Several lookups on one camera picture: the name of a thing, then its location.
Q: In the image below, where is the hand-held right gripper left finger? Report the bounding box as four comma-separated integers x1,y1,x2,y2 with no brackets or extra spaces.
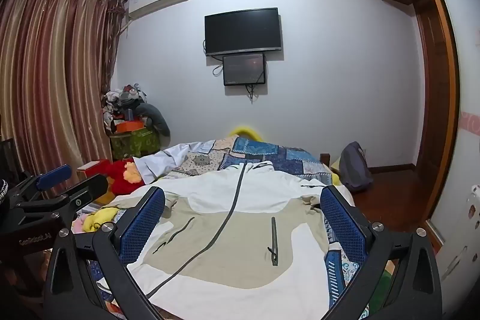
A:
44,186,166,320

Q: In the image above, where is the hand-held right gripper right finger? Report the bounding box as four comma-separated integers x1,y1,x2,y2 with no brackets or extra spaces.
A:
320,185,444,320

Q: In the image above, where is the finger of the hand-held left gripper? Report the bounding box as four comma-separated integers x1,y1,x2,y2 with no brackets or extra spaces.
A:
10,164,74,199
17,174,110,221

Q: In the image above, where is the white and beige jacket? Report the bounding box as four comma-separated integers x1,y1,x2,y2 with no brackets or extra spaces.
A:
95,160,355,320

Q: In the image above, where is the pile of clothes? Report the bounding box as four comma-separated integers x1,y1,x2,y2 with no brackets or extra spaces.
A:
100,82,149,135

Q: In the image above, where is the red plush toy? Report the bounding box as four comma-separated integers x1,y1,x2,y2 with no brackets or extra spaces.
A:
95,158,147,199

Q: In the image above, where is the yellow cloth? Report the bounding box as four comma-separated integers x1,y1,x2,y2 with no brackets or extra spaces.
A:
73,205,121,234

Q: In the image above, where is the black desk monitor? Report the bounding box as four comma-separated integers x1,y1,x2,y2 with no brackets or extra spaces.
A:
0,138,17,178

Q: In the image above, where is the grey backpack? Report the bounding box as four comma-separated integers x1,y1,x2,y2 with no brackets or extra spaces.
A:
338,141,374,193

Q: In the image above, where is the white shirt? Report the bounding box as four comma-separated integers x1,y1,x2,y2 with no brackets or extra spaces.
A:
133,142,216,184

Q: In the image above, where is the orange box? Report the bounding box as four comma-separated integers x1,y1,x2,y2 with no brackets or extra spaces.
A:
115,119,146,135

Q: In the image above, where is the striped brown curtain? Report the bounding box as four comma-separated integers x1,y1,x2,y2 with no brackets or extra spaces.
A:
0,0,126,201

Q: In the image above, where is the blue patchwork quilt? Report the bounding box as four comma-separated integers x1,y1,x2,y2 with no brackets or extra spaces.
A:
75,134,361,320

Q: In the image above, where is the yellow headboard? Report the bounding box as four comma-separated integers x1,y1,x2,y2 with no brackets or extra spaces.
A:
229,125,263,141

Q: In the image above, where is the white sliding wardrobe door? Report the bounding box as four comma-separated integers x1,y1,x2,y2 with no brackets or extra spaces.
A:
420,0,480,291

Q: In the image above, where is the wooden door frame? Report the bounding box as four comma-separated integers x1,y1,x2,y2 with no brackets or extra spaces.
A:
409,0,462,231

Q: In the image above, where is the small black wall monitor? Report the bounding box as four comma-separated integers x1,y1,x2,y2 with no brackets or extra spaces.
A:
222,53,267,87

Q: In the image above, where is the black wall television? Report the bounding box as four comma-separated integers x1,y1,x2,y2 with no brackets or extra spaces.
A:
204,7,283,57

